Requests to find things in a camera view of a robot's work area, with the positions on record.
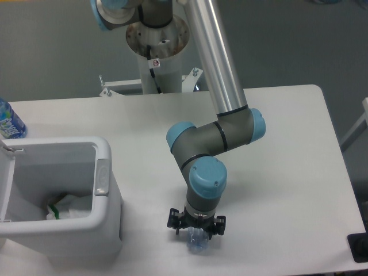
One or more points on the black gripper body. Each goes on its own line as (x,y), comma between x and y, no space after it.
(196,222)

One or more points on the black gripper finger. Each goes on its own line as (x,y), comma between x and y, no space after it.
(175,220)
(216,226)

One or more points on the clear plastic bottle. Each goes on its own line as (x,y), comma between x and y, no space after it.
(197,240)

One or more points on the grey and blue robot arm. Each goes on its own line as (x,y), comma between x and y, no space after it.
(195,149)

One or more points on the white trash inside can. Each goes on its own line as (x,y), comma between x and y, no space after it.
(69,207)

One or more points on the white plastic trash can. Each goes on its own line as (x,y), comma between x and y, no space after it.
(34,171)

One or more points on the black clamp at table edge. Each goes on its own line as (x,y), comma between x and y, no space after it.
(358,246)

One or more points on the blue labelled water bottle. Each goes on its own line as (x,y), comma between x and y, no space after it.
(12,127)

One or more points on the white frame at right edge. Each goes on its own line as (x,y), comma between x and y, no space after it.
(356,130)

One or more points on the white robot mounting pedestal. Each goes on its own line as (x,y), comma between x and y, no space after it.
(159,54)

